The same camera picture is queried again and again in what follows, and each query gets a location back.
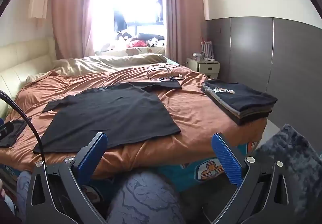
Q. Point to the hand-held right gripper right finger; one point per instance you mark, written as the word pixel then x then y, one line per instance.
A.
pixel 226 159

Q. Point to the red plush toy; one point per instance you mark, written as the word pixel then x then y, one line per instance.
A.
pixel 137 43

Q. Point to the person's grey patterned pants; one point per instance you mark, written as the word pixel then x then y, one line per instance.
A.
pixel 143 198

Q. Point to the pink curtain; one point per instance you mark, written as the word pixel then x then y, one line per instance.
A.
pixel 68 12
pixel 181 12

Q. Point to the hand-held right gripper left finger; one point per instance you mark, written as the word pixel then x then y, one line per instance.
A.
pixel 93 154

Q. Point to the long dark hanging garment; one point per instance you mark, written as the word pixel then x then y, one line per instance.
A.
pixel 120 21

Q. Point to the bed with orange sheet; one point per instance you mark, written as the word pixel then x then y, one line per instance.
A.
pixel 201 118

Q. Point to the black t-shirt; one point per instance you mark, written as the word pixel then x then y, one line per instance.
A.
pixel 108 116

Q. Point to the dark clothes pile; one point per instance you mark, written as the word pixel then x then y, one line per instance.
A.
pixel 151 36

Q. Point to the small white gadget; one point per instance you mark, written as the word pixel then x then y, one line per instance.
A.
pixel 179 77

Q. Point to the cream nightstand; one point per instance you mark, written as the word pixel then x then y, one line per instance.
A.
pixel 206 69

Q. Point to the striped paper bag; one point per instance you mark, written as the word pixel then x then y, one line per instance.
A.
pixel 207 49

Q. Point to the window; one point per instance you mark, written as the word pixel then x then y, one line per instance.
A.
pixel 146 28

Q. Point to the black and white plush toy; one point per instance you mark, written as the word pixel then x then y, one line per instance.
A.
pixel 123 36

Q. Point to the beige duvet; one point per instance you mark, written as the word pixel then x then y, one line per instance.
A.
pixel 100 63

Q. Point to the stack of folded dark clothes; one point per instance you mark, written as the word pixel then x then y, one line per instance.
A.
pixel 241 103

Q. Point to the bear print bench cushion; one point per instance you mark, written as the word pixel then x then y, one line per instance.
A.
pixel 140 51

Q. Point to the small folded black cloth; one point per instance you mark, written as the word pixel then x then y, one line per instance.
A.
pixel 20 129

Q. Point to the grey shaggy rug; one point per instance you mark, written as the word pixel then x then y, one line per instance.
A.
pixel 289 163

